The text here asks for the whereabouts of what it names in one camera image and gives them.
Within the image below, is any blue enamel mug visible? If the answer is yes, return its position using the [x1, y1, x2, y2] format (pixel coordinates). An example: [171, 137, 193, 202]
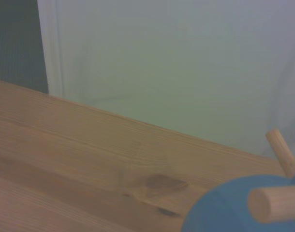
[181, 164, 295, 232]

